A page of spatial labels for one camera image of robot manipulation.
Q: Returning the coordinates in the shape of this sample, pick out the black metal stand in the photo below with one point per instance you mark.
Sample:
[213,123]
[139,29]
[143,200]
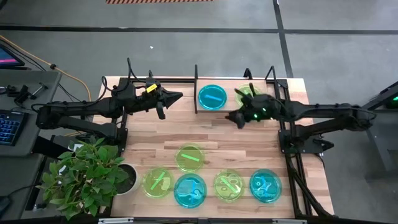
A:
[376,146]

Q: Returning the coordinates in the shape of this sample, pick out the yellow tag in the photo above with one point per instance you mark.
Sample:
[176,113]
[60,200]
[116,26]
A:
[151,88]

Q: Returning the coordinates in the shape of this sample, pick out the green leafy plant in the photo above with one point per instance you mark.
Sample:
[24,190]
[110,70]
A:
[84,177]

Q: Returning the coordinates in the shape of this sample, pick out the white plant pot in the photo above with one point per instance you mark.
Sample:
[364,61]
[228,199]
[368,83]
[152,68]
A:
[135,182]

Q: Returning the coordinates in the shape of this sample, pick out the black clamp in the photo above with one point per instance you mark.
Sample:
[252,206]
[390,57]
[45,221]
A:
[151,75]
[247,74]

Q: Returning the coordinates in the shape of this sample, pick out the black aluminium rig frame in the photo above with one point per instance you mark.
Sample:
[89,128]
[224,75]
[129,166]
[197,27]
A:
[122,130]

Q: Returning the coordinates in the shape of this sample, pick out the silver bracket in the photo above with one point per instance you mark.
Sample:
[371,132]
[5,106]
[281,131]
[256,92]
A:
[289,221]
[115,221]

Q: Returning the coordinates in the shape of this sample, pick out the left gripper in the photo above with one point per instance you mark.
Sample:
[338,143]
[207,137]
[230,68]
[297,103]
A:
[150,99]

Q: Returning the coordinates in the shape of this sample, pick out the computer screen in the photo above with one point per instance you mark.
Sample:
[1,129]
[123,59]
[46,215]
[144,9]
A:
[7,59]

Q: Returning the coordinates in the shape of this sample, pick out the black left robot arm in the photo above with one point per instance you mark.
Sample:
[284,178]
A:
[77,109]

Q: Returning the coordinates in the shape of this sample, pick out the screwdriver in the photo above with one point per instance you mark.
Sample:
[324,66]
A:
[40,89]

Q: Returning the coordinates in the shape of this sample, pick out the backlit black keyboard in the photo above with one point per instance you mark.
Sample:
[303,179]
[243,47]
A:
[11,127]

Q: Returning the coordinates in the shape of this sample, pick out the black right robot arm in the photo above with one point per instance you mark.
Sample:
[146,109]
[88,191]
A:
[326,110]

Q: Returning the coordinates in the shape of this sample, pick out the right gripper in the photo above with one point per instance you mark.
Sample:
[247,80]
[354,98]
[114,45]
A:
[256,109]

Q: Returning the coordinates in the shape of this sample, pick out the transparent green plastic plate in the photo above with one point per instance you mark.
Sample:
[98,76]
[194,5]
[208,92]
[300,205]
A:
[244,88]
[228,186]
[189,158]
[157,183]

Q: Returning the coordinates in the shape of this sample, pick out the black computer mouse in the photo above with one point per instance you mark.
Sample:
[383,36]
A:
[3,205]

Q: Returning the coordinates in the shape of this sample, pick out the transparent blue plastic plate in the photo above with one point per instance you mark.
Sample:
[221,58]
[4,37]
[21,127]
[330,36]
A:
[190,191]
[265,186]
[212,97]

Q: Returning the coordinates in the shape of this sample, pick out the black hand tool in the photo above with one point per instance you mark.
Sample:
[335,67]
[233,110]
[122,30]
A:
[23,93]

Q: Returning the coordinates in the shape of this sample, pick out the grey desk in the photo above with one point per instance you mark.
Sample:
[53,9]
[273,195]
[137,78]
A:
[37,124]
[15,174]

